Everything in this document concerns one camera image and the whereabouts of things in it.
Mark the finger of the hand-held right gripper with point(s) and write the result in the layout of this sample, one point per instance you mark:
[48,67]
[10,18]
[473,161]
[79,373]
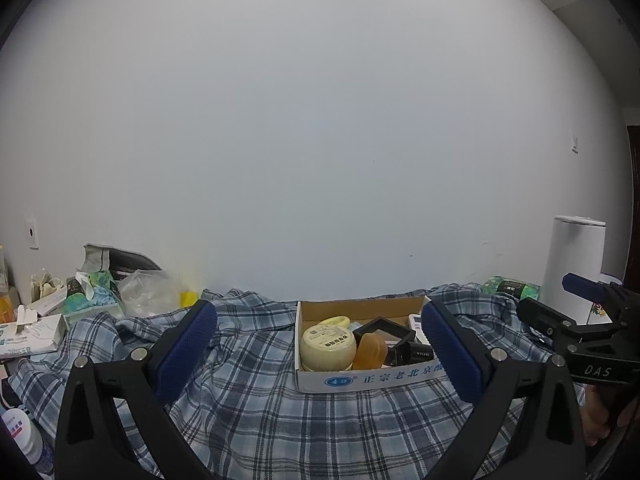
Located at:
[540,312]
[582,284]

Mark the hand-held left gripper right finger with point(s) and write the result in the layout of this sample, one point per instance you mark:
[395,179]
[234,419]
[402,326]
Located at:
[450,355]

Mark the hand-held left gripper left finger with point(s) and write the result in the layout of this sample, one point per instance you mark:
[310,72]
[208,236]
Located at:
[185,355]

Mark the small black box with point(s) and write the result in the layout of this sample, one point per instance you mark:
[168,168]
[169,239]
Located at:
[417,354]

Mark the white plastic bottle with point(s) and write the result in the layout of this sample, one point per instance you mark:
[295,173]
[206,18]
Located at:
[417,327]

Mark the black frame box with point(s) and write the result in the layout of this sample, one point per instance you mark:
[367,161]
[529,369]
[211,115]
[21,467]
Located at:
[382,330]

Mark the cardboard box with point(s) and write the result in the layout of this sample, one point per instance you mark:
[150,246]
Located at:
[380,377]

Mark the orange soap box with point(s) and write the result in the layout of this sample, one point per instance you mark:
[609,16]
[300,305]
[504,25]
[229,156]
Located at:
[370,352]

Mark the yellow round disc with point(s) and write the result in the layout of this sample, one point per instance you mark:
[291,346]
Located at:
[335,320]

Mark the cream round jar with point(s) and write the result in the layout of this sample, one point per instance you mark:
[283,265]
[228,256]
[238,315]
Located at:
[327,352]

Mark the person's right hand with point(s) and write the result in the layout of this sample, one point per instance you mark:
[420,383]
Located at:
[597,410]

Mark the white cylindrical bin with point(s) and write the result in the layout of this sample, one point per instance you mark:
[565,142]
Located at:
[570,260]

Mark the yellow packet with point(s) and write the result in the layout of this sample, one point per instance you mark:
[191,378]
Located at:
[189,299]

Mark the clear plastic bag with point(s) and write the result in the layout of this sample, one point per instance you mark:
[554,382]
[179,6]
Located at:
[147,290]

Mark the blue plaid cloth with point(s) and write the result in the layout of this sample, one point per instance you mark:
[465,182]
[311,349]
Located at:
[260,410]

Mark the grey bag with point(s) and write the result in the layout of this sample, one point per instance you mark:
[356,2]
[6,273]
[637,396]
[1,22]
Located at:
[130,262]

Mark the beige packet box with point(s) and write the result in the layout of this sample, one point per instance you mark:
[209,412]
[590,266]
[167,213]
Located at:
[47,290]

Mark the white tissue box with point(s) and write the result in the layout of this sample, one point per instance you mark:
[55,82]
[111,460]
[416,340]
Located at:
[30,337]

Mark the white bottle red label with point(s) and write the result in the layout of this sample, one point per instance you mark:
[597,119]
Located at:
[22,435]

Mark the clear bottle orange liquid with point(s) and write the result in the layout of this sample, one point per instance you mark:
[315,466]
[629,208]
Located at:
[5,310]

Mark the white wall switch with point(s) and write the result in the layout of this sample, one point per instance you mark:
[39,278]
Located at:
[575,141]

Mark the white wall socket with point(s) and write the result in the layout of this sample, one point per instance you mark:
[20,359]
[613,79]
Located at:
[32,232]

